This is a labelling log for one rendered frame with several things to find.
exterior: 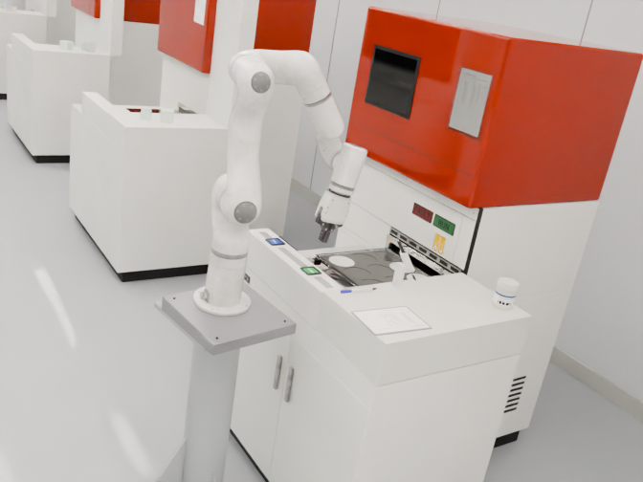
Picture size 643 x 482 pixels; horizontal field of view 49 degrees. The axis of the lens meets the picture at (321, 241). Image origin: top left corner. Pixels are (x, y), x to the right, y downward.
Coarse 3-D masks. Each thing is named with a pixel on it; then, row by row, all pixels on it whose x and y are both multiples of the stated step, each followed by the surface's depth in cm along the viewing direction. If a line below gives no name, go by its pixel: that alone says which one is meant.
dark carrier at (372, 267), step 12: (348, 252) 280; (360, 252) 282; (372, 252) 284; (384, 252) 287; (360, 264) 271; (372, 264) 273; (384, 264) 275; (348, 276) 258; (360, 276) 260; (372, 276) 262; (384, 276) 263
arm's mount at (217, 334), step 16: (176, 304) 225; (192, 304) 227; (256, 304) 234; (272, 304) 236; (176, 320) 223; (192, 320) 217; (208, 320) 219; (224, 320) 221; (240, 320) 223; (256, 320) 225; (272, 320) 226; (288, 320) 228; (192, 336) 216; (208, 336) 211; (224, 336) 213; (240, 336) 214; (256, 336) 218; (272, 336) 222; (224, 352) 211
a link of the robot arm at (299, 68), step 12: (264, 60) 206; (276, 60) 204; (288, 60) 202; (300, 60) 202; (312, 60) 204; (276, 72) 205; (288, 72) 203; (300, 72) 203; (312, 72) 204; (288, 84) 207; (300, 84) 206; (312, 84) 206; (324, 84) 208; (300, 96) 210; (312, 96) 208; (324, 96) 209
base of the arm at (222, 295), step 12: (216, 264) 221; (228, 264) 220; (240, 264) 222; (216, 276) 222; (228, 276) 222; (240, 276) 225; (204, 288) 236; (216, 288) 224; (228, 288) 224; (240, 288) 227; (204, 300) 228; (216, 300) 225; (228, 300) 226; (240, 300) 232; (216, 312) 223; (228, 312) 224; (240, 312) 226
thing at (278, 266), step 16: (256, 240) 264; (256, 256) 265; (272, 256) 255; (288, 256) 253; (256, 272) 266; (272, 272) 256; (288, 272) 246; (272, 288) 257; (288, 288) 247; (304, 288) 237; (320, 288) 231; (336, 288) 233; (304, 304) 238; (320, 304) 230
